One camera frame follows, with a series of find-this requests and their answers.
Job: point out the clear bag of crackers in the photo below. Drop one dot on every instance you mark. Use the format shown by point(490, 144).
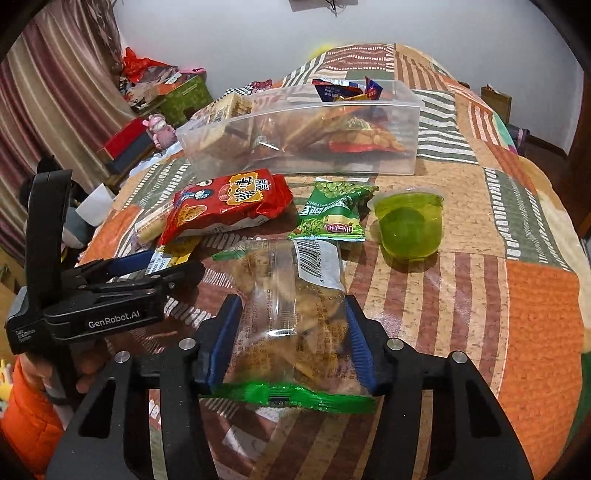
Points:
point(292, 346)

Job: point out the orange label biscuit stick pack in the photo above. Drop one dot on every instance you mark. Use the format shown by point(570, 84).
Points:
point(300, 128)

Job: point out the striped curtain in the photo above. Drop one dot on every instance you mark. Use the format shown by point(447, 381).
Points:
point(59, 99)

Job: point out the red flat box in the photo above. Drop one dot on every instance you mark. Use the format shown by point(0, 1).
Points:
point(121, 140)

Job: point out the orange jacket sleeve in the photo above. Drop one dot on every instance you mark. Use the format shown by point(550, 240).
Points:
point(30, 425)

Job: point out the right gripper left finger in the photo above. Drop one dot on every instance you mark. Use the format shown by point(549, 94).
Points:
point(109, 435)

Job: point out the red plastic bag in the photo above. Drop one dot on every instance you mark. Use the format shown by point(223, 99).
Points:
point(134, 67)

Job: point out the green pea snack packet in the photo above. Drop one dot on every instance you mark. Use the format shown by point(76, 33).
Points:
point(332, 212)

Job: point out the blue white snack packet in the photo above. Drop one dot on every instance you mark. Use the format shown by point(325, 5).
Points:
point(345, 90)

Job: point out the brown paper bag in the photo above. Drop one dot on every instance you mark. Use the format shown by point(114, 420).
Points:
point(500, 102)

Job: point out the red fried snack packet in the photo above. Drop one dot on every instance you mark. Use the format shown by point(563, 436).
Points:
point(357, 135)

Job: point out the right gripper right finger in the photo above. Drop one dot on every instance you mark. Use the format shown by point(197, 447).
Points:
point(471, 436)

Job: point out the green jelly cup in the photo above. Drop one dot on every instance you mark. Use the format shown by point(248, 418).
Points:
point(410, 222)

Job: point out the long wafer biscuit pack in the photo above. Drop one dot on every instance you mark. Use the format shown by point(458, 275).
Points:
point(151, 224)

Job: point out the person left hand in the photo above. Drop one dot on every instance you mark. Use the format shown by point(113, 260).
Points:
point(84, 362)

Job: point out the clear plastic storage bin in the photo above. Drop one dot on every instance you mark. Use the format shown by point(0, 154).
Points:
point(398, 110)

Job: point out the patchwork bed blanket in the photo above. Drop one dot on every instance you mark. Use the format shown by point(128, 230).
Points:
point(510, 285)

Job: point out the pink toy figurine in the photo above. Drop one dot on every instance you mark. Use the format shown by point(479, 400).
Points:
point(162, 134)

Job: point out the green storage box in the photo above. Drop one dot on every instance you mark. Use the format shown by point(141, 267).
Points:
point(181, 103)

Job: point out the wall mounted black screen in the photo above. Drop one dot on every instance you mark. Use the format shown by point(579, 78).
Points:
point(335, 6)

